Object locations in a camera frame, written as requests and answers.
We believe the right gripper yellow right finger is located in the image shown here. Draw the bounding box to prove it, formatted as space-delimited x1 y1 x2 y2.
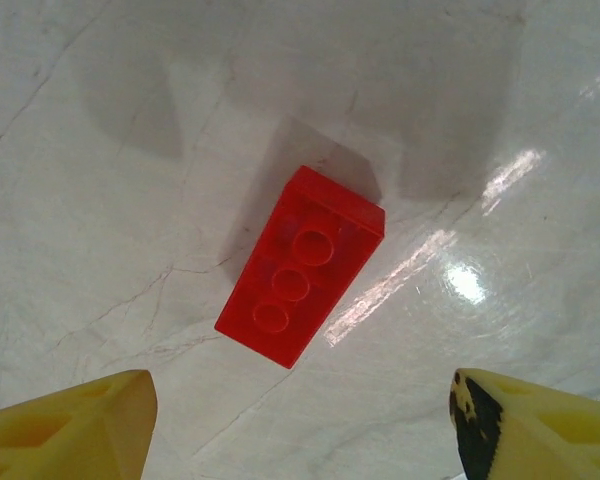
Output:
447 367 600 480

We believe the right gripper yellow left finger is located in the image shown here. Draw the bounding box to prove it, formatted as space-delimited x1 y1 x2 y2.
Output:
0 368 159 480

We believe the red lego brick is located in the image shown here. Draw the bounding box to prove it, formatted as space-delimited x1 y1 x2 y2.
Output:
213 164 387 371

